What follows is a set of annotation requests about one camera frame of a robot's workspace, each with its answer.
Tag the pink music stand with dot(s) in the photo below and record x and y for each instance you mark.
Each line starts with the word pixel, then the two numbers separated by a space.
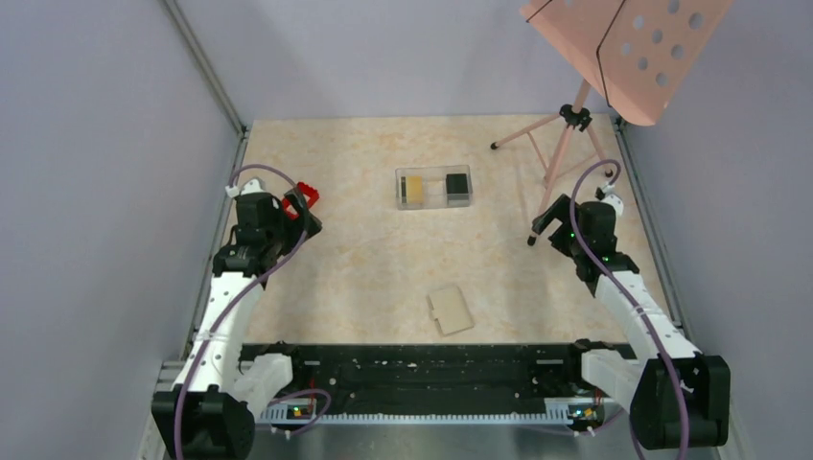
pixel 634 54

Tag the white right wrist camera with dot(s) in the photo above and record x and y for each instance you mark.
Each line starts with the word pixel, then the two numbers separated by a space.
pixel 607 195

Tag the yellow card stack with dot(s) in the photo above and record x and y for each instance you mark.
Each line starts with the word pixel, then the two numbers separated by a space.
pixel 413 193

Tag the beige leather card holder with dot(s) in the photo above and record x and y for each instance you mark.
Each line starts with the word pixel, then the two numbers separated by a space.
pixel 448 308

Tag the black card stack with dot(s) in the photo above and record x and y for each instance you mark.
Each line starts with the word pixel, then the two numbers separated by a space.
pixel 457 188

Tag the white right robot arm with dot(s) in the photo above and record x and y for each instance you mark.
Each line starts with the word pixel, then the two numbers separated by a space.
pixel 672 391

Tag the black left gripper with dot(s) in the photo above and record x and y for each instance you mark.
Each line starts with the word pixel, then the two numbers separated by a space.
pixel 306 223

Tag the clear plastic card box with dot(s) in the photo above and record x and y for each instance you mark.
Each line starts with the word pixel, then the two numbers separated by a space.
pixel 433 186

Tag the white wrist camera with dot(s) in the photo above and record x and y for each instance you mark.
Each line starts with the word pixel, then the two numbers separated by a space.
pixel 252 186
pixel 607 195

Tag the red plastic frame block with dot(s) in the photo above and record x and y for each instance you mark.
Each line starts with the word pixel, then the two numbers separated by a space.
pixel 302 196

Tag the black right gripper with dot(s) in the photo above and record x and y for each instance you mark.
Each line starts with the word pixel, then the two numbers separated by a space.
pixel 561 210

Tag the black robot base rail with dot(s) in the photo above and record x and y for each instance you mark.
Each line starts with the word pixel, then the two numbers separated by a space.
pixel 522 383

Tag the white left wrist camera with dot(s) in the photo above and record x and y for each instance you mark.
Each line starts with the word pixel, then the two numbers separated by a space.
pixel 252 186

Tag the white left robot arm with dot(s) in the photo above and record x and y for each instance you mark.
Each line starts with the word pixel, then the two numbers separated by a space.
pixel 212 408

